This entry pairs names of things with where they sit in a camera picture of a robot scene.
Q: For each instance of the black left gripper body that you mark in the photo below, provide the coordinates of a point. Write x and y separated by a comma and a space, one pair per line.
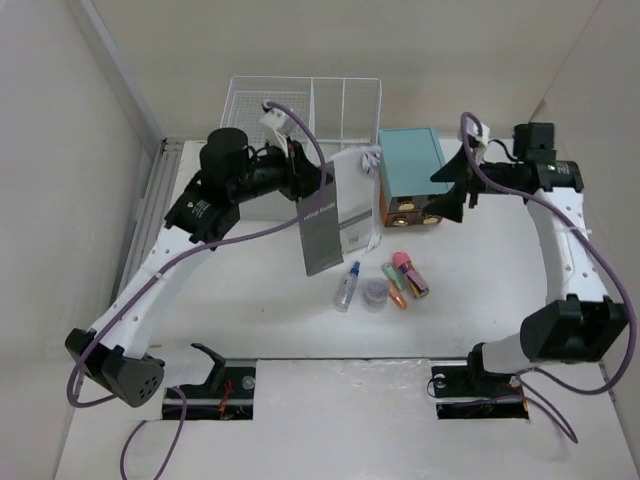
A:
293, 187

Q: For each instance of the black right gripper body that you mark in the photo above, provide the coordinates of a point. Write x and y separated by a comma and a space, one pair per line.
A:
474, 186

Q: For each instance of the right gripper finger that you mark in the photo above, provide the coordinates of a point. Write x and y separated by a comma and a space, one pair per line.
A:
449, 206
454, 170

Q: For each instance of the grey spiral setup guide booklet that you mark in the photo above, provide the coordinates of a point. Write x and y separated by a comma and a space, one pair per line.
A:
335, 220

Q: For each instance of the pink capped marker tube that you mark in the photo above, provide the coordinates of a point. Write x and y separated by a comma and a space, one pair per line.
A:
413, 279

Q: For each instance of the round clear purple container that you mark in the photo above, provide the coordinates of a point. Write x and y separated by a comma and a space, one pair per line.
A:
376, 293

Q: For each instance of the clear bottle blue cap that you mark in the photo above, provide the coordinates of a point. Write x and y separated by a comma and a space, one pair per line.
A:
347, 287

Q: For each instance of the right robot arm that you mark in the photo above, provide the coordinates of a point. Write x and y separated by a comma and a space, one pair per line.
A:
580, 321

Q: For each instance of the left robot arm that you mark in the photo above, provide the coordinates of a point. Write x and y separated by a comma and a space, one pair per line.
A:
113, 352

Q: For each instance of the teal orange drawer box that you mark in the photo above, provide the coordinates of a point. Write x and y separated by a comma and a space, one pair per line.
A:
409, 157

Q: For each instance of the green highlighter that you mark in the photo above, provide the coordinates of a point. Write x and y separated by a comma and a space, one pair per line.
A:
393, 276

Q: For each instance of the orange highlighter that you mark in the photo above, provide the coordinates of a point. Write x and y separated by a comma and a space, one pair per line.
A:
398, 299

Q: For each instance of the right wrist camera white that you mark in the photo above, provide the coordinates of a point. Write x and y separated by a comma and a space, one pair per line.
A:
477, 138

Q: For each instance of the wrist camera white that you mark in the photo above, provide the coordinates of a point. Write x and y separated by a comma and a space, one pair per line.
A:
477, 138
277, 126

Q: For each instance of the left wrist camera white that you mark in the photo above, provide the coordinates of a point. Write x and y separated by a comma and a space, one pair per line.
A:
277, 126

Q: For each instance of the white wire desk organizer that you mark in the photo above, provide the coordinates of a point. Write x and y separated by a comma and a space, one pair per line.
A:
343, 114

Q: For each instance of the aluminium rail frame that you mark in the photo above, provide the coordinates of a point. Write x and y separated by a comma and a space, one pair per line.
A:
155, 183

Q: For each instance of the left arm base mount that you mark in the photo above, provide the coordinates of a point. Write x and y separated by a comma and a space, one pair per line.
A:
208, 386

